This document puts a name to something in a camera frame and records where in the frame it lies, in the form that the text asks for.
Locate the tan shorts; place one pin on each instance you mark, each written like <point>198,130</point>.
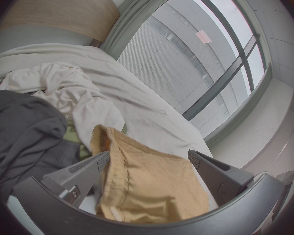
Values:
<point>149,175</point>

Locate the cream white garment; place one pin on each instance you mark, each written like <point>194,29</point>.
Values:
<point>93,111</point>

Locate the black garment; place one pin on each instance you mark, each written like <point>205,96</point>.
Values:
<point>27,131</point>

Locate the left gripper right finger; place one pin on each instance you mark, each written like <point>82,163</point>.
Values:
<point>218,180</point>

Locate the bed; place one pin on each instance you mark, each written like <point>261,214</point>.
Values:
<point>137,94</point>

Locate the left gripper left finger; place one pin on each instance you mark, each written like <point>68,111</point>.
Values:
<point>80,177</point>

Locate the grey-green curtain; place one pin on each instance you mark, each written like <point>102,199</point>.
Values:
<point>127,26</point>

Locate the green garment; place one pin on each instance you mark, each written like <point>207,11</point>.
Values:
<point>73,136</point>

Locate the window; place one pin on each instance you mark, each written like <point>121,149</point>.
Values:
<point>174,57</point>

